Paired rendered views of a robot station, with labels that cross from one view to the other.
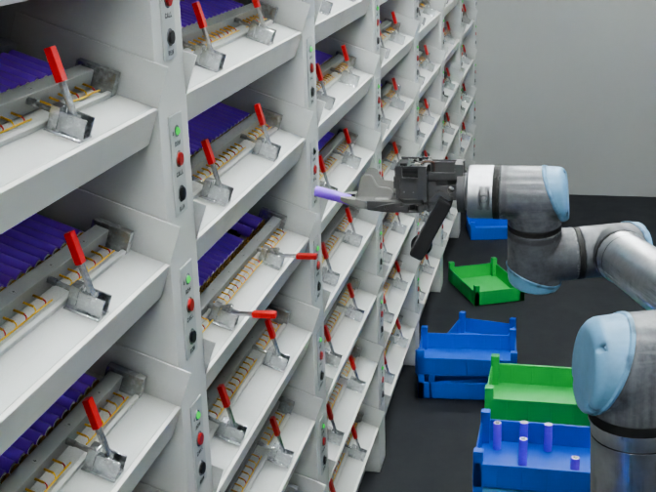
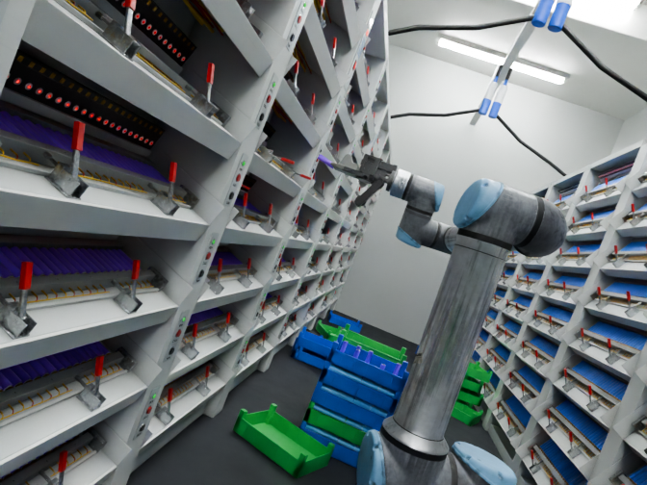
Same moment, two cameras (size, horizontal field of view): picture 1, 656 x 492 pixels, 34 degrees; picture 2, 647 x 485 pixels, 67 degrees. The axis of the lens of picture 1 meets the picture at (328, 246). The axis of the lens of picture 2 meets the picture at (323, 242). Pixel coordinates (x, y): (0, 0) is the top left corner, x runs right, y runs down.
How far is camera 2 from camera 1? 0.73 m
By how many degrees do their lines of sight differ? 17
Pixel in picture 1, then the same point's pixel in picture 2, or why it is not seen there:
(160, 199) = (284, 24)
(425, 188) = (375, 169)
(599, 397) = (476, 209)
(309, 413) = (262, 281)
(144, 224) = (270, 34)
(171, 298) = (265, 79)
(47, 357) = not seen: outside the picture
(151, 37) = not seen: outside the picture
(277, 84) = (319, 108)
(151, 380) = (232, 122)
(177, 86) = not seen: outside the picture
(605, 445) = (465, 246)
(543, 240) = (423, 215)
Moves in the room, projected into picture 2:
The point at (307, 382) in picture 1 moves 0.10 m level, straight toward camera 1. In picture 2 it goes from (268, 263) to (268, 267)
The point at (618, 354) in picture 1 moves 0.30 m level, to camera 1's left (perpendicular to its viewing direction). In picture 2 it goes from (493, 190) to (356, 133)
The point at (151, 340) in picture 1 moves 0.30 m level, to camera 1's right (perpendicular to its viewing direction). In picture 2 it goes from (243, 100) to (372, 152)
